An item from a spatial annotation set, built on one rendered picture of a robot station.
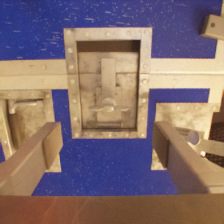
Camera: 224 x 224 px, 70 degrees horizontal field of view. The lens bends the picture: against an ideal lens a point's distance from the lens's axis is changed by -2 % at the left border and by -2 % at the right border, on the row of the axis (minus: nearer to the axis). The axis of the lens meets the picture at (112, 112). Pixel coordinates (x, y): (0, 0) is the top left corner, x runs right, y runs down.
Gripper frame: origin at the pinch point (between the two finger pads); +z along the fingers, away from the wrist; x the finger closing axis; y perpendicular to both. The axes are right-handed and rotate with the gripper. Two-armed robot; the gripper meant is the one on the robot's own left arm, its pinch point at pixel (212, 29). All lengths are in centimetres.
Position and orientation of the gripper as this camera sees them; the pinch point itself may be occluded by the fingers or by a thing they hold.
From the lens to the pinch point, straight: 30.5
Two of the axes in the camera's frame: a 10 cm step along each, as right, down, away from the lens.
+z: -9.9, -1.6, -0.5
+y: -1.7, 9.4, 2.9
